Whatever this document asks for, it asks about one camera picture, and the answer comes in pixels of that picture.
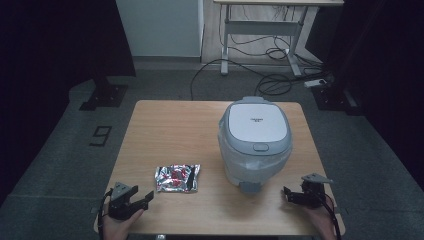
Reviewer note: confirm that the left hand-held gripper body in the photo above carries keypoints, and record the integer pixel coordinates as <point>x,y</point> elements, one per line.
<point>118,206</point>

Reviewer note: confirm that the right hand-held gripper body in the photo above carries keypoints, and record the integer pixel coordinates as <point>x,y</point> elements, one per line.
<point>314,195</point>

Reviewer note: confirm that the silver foil packet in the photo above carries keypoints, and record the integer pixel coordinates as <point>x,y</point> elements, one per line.
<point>177,178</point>

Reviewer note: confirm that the person's left hand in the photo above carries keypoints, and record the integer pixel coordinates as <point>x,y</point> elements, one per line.
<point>116,230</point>

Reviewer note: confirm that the translucent plastic bin liner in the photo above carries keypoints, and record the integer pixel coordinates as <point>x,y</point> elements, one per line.
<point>238,163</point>

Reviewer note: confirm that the black stand base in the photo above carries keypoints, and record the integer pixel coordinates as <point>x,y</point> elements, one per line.
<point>335,98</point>
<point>105,95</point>

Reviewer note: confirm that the white power strip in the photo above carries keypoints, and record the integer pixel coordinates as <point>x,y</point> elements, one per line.
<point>315,83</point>

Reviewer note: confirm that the dark curtain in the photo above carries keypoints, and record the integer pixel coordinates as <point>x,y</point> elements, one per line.
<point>383,50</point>
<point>50,50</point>

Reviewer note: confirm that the white wall panel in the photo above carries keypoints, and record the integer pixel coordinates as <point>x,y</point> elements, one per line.
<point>158,26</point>

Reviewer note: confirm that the white desk frame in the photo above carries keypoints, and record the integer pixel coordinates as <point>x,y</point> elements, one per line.
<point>260,28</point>

